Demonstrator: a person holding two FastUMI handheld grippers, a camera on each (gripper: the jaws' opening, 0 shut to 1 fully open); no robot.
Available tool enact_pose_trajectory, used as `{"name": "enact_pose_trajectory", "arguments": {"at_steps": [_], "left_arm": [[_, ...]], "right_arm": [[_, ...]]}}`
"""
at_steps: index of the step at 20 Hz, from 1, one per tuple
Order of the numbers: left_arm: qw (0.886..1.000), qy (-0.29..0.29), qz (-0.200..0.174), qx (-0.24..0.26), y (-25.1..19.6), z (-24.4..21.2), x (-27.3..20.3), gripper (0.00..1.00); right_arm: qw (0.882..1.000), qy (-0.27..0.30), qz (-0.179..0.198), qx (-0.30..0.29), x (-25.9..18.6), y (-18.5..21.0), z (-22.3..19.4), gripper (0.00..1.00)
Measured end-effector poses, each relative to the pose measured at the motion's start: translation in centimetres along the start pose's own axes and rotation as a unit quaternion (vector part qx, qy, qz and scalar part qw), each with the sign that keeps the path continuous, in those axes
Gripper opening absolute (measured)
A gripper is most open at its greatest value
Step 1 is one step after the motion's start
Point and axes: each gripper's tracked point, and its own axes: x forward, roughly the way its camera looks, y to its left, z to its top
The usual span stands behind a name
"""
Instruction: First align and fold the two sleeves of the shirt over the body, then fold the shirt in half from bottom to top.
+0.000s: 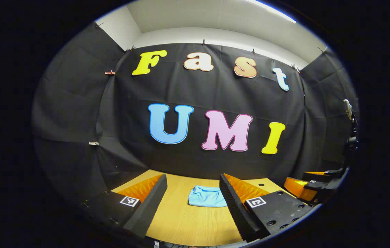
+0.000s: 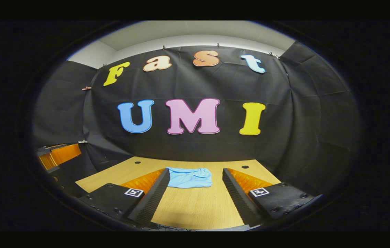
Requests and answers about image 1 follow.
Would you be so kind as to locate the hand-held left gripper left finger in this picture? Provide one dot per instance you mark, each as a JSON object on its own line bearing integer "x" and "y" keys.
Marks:
{"x": 153, "y": 203}

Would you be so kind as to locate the red clip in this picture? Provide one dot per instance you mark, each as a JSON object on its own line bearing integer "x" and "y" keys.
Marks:
{"x": 110, "y": 72}

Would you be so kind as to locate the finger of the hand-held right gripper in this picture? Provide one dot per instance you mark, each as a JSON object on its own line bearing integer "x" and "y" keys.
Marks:
{"x": 326, "y": 174}
{"x": 301, "y": 189}

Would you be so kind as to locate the light blue T-shirt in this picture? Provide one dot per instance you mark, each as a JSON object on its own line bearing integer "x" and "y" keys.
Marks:
{"x": 207, "y": 198}

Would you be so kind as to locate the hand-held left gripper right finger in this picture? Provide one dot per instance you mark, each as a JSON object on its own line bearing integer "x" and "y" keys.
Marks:
{"x": 234, "y": 206}

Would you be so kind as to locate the black backdrop cloth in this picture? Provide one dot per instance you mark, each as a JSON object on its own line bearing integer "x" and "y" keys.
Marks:
{"x": 198, "y": 96}

